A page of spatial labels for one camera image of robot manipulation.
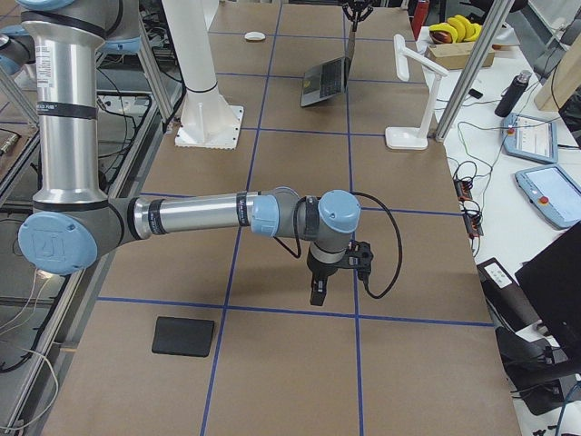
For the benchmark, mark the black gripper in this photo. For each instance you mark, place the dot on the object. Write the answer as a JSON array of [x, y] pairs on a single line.
[[320, 270]]

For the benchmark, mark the black mouse pad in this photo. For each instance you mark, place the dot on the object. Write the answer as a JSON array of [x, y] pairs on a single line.
[[184, 337]]

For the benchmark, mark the grey laptop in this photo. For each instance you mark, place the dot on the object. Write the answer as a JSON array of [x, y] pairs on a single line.
[[326, 80]]

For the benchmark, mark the white computer mouse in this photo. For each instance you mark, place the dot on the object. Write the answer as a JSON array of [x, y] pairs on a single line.
[[254, 36]]

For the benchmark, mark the orange usb hub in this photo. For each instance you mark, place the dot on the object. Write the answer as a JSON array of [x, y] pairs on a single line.
[[463, 190]]

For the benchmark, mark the black box with label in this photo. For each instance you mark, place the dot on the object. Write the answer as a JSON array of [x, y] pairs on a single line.
[[502, 292]]

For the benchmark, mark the black office chair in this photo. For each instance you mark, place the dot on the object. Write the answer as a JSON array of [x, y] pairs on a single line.
[[543, 371]]

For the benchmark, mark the small black square device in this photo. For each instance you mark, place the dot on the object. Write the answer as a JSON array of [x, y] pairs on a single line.
[[475, 94]]

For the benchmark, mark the blue teach pendant near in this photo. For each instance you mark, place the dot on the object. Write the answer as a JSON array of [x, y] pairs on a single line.
[[553, 192]]

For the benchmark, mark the blue teach pendant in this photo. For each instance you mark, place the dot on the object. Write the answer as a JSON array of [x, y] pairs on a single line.
[[530, 138], [553, 192]]

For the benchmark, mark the blue teach pendant far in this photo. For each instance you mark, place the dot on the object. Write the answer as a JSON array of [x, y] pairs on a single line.
[[530, 138]]

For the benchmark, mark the cardboard box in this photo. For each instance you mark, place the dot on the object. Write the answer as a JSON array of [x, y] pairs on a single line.
[[450, 56]]

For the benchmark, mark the black water bottle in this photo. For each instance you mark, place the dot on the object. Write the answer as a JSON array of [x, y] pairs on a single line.
[[513, 93]]

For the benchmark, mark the yellow bananas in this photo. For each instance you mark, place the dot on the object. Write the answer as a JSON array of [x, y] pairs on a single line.
[[457, 29]]

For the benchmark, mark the red cylinder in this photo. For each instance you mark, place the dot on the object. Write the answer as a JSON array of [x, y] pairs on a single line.
[[419, 16]]

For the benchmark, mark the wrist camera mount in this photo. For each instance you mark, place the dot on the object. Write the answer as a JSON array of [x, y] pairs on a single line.
[[358, 257]]

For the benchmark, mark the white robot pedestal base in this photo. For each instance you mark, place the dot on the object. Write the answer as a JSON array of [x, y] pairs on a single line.
[[207, 120]]

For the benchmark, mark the aluminium frame post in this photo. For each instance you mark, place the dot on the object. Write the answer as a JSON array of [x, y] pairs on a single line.
[[495, 18]]

